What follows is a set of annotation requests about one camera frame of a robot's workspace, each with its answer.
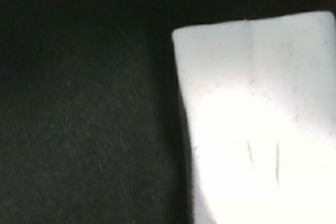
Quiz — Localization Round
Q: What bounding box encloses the white sponge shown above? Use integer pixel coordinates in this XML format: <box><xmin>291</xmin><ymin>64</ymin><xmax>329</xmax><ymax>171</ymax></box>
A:
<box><xmin>172</xmin><ymin>11</ymin><xmax>335</xmax><ymax>223</ymax></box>

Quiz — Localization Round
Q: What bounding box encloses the black tablecloth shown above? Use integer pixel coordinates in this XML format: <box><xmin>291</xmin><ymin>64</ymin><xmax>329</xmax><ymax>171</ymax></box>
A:
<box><xmin>1</xmin><ymin>0</ymin><xmax>335</xmax><ymax>223</ymax></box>

